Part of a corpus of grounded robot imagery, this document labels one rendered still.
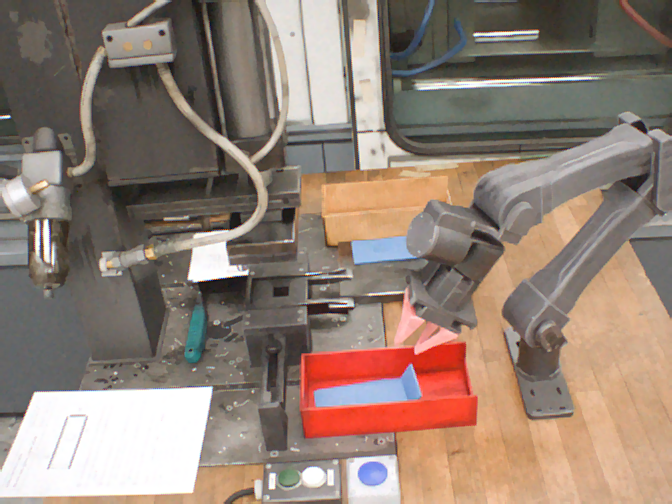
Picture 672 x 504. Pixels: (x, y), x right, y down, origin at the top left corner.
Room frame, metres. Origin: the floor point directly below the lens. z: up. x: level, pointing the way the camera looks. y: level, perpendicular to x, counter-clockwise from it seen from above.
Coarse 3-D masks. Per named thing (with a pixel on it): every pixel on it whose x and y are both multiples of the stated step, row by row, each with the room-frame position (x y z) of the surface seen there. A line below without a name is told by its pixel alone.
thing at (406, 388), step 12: (408, 372) 0.90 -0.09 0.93; (360, 384) 0.90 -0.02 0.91; (372, 384) 0.90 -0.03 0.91; (384, 384) 0.89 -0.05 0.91; (396, 384) 0.89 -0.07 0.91; (408, 384) 0.88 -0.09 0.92; (324, 396) 0.88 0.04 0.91; (336, 396) 0.88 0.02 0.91; (348, 396) 0.88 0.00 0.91; (360, 396) 0.87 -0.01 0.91; (372, 396) 0.87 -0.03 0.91; (384, 396) 0.87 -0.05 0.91; (396, 396) 0.87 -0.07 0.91; (408, 396) 0.86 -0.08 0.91; (420, 396) 0.84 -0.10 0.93
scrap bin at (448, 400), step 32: (352, 352) 0.92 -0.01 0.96; (384, 352) 0.92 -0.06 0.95; (448, 352) 0.91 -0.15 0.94; (320, 384) 0.91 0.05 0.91; (448, 384) 0.88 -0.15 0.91; (320, 416) 0.81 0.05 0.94; (352, 416) 0.80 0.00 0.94; (384, 416) 0.80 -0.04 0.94; (416, 416) 0.80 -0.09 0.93; (448, 416) 0.80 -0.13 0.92
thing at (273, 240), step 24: (288, 168) 1.10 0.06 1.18; (144, 192) 1.09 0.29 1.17; (168, 192) 1.09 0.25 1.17; (192, 192) 1.08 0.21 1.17; (216, 192) 1.07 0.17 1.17; (240, 192) 1.04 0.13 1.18; (288, 192) 1.03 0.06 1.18; (144, 216) 1.03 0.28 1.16; (168, 216) 1.03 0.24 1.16; (240, 216) 1.04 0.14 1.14; (264, 216) 1.02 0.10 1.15; (288, 216) 1.03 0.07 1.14; (240, 240) 0.98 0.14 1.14; (264, 240) 0.97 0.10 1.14; (288, 240) 0.96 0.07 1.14; (240, 264) 0.96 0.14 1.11
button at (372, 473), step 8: (368, 464) 0.72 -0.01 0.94; (376, 464) 0.71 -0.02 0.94; (360, 472) 0.70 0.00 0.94; (368, 472) 0.70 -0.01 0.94; (376, 472) 0.70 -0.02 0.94; (384, 472) 0.70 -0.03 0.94; (360, 480) 0.69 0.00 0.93; (368, 480) 0.69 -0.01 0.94; (376, 480) 0.69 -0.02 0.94; (384, 480) 0.69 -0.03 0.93
